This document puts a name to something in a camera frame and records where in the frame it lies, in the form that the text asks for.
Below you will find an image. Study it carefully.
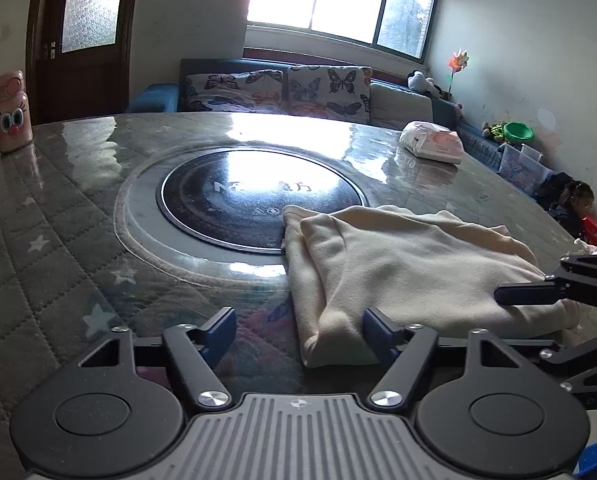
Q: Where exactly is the cream fleece garment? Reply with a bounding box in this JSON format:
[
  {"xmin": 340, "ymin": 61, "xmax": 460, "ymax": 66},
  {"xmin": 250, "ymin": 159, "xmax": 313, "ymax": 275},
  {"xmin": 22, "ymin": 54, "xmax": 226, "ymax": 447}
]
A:
[{"xmin": 281, "ymin": 203, "xmax": 597, "ymax": 370}]

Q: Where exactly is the dark wooden glass door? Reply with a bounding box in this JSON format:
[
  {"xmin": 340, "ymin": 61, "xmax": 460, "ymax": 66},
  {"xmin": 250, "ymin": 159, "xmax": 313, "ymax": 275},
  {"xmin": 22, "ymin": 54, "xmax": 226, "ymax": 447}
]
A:
[{"xmin": 27, "ymin": 0, "xmax": 144, "ymax": 126}]

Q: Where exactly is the butterfly print cushion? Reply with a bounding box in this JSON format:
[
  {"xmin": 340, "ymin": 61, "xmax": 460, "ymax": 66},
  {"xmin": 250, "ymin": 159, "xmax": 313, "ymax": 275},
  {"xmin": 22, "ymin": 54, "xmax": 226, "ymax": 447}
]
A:
[
  {"xmin": 184, "ymin": 67, "xmax": 286, "ymax": 115},
  {"xmin": 284, "ymin": 64, "xmax": 373, "ymax": 124}
]

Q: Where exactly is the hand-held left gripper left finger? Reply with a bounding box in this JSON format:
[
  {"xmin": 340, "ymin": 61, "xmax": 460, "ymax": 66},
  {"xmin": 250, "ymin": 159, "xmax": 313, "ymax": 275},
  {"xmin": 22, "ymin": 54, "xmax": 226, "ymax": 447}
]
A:
[{"xmin": 78, "ymin": 306, "xmax": 238, "ymax": 413}]

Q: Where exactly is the blue sofa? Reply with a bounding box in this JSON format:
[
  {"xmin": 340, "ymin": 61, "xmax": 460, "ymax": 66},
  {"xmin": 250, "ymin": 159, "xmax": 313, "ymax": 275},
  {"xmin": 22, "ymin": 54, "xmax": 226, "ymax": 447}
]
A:
[{"xmin": 125, "ymin": 57, "xmax": 505, "ymax": 162}]

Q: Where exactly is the round black turntable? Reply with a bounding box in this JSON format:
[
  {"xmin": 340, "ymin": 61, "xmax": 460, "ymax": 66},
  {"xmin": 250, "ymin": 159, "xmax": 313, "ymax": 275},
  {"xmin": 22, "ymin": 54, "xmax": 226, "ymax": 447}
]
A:
[{"xmin": 114, "ymin": 141, "xmax": 379, "ymax": 281}]

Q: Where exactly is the black and white plush toy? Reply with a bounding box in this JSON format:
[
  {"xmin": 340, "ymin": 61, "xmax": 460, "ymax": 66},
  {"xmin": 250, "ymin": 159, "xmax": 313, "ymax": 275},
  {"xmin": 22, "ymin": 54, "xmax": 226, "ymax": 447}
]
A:
[{"xmin": 406, "ymin": 69, "xmax": 442, "ymax": 99}]

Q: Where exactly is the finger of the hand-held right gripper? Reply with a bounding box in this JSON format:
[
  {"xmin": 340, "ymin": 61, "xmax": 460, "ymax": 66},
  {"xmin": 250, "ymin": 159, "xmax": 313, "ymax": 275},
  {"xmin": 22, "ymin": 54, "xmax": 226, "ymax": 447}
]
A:
[
  {"xmin": 538, "ymin": 326, "xmax": 597, "ymax": 392},
  {"xmin": 494, "ymin": 253, "xmax": 597, "ymax": 312}
]

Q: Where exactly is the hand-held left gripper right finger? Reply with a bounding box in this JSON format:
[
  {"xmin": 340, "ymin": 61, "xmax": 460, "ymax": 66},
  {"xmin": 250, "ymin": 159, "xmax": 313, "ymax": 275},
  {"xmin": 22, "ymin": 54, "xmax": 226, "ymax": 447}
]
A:
[{"xmin": 362, "ymin": 308, "xmax": 521, "ymax": 413}]

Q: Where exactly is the clear plastic storage box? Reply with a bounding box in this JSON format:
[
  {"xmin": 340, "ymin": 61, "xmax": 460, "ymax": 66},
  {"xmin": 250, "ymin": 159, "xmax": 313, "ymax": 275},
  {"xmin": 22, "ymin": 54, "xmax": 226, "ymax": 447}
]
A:
[{"xmin": 497, "ymin": 142, "xmax": 555, "ymax": 197}]

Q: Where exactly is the pink face water bottle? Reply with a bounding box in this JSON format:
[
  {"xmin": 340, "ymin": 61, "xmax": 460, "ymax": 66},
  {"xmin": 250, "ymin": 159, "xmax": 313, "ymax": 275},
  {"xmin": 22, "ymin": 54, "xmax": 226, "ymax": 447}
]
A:
[{"xmin": 0, "ymin": 72, "xmax": 34, "ymax": 155}]

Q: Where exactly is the beige cushion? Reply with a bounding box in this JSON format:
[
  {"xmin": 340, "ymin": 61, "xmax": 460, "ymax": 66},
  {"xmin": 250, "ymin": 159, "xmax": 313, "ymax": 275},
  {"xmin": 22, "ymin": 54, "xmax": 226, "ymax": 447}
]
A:
[{"xmin": 368, "ymin": 81, "xmax": 434, "ymax": 129}]

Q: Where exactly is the green bowl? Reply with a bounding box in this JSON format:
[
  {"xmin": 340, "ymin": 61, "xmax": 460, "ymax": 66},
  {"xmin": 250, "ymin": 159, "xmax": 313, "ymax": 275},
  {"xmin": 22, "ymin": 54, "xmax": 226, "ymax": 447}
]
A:
[{"xmin": 503, "ymin": 121, "xmax": 536, "ymax": 142}]

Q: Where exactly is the white plastic bag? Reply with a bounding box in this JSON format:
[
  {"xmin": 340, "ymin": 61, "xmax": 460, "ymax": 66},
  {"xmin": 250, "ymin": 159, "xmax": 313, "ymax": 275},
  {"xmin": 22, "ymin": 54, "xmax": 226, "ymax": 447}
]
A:
[{"xmin": 399, "ymin": 120, "xmax": 465, "ymax": 165}]

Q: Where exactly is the colourful pinwheel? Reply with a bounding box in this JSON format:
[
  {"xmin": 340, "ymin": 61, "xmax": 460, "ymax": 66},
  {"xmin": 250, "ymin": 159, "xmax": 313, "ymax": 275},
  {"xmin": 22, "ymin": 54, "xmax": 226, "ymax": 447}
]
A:
[{"xmin": 446, "ymin": 48, "xmax": 470, "ymax": 97}]

